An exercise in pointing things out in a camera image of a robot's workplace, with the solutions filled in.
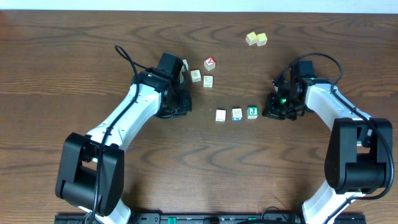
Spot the green letter J block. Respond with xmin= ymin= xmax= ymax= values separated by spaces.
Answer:
xmin=247 ymin=106 xmax=259 ymax=119

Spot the plain white wooden block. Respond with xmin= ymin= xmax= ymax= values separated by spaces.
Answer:
xmin=215 ymin=110 xmax=226 ymax=122

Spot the blue edged picture block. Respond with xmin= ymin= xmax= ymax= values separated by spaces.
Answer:
xmin=231 ymin=108 xmax=243 ymax=121

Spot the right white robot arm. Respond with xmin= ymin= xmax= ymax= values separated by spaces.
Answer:
xmin=262 ymin=77 xmax=394 ymax=223

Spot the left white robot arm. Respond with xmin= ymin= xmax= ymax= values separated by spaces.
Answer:
xmin=55 ymin=68 xmax=192 ymax=223

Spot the wooden block animal picture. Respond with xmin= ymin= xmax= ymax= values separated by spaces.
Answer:
xmin=190 ymin=70 xmax=201 ymax=83

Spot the wooden block round picture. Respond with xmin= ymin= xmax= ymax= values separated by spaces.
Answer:
xmin=203 ymin=75 xmax=213 ymax=88

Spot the plain wooden picture block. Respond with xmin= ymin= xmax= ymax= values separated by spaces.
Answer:
xmin=181 ymin=59 xmax=189 ymax=72

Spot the red letter A block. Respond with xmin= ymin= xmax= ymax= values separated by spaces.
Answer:
xmin=204 ymin=57 xmax=216 ymax=71

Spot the yellow block right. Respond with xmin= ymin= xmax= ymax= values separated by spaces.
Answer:
xmin=256 ymin=32 xmax=268 ymax=47

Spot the yellow block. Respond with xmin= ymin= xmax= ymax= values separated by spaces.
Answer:
xmin=256 ymin=32 xmax=268 ymax=47
xmin=246 ymin=32 xmax=257 ymax=45

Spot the yellow block left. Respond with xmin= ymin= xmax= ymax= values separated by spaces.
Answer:
xmin=246 ymin=32 xmax=257 ymax=45

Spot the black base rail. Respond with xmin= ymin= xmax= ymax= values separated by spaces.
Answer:
xmin=54 ymin=208 xmax=366 ymax=224

